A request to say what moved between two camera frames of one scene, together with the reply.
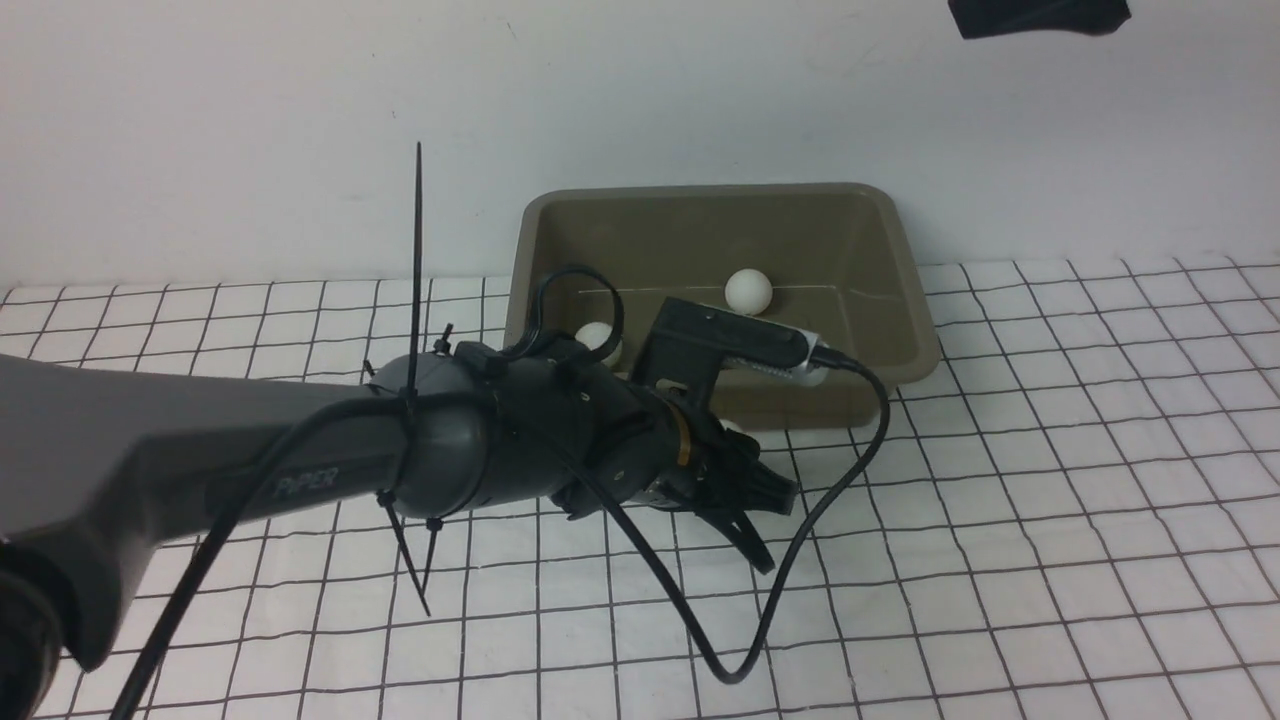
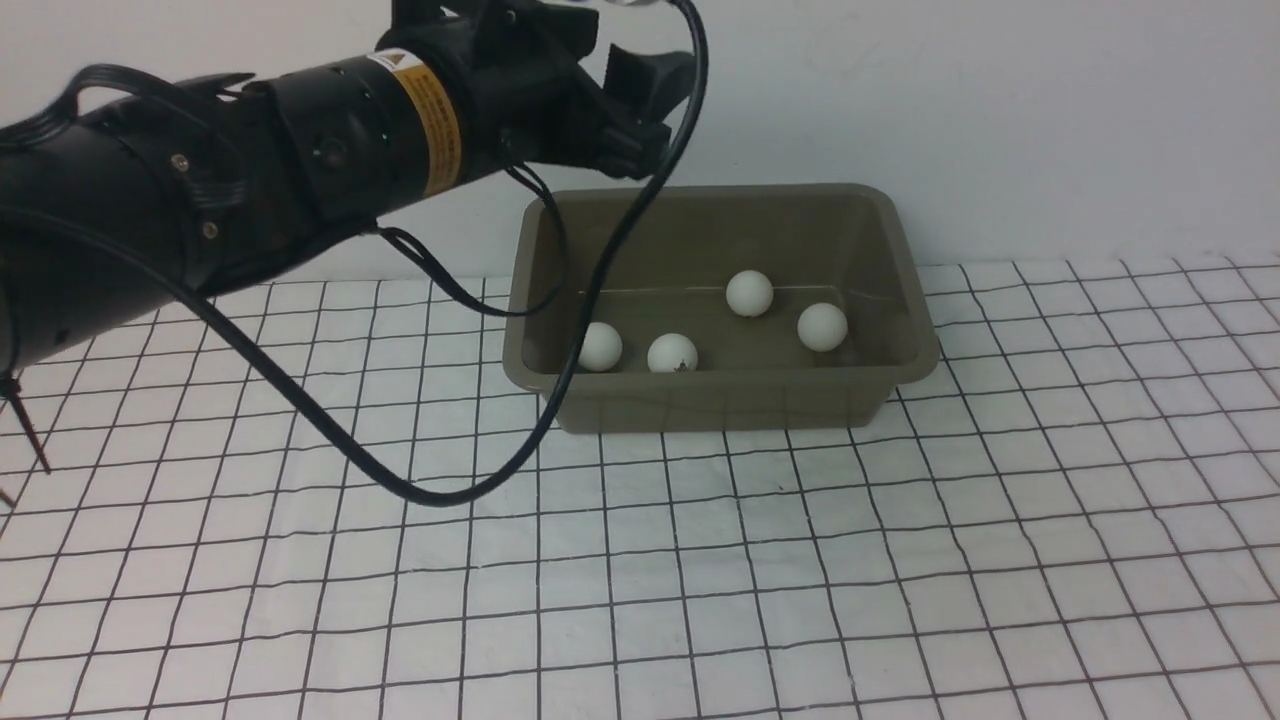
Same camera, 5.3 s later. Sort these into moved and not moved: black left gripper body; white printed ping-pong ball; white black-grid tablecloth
Moved: black left gripper body; white printed ping-pong ball
Not moved: white black-grid tablecloth
